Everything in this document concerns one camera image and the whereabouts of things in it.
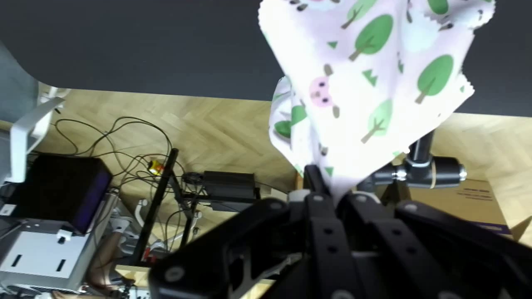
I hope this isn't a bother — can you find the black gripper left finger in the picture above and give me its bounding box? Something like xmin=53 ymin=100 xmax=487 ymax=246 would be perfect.
xmin=148 ymin=165 xmax=367 ymax=299

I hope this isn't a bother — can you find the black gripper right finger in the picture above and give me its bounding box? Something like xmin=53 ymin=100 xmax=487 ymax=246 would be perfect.
xmin=337 ymin=190 xmax=532 ymax=299

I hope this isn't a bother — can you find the white tree print cloth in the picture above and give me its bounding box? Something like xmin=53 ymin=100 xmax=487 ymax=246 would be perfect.
xmin=256 ymin=0 xmax=497 ymax=200

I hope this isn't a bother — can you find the cardboard box with purple stripe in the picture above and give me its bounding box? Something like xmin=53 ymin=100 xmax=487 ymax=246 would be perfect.
xmin=429 ymin=175 xmax=532 ymax=238

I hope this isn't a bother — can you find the black power adapter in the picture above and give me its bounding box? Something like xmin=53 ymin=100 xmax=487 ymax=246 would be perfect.
xmin=199 ymin=170 xmax=261 ymax=205

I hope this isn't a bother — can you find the thin black pole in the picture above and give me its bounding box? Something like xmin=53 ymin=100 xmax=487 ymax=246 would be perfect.
xmin=131 ymin=147 xmax=182 ymax=268

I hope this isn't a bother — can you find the black computer box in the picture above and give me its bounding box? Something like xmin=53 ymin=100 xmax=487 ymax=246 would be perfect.
xmin=21 ymin=153 xmax=114 ymax=236

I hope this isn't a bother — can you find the silver metal computer case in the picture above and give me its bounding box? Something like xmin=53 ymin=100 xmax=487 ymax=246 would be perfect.
xmin=0 ymin=216 xmax=114 ymax=296

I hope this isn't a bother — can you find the black articulated camera mount arm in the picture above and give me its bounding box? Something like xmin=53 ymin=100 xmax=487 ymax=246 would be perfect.
xmin=357 ymin=132 xmax=470 ymax=195

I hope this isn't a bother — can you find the black looped cable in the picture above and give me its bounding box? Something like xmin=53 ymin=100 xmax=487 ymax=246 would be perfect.
xmin=53 ymin=113 xmax=174 ymax=188

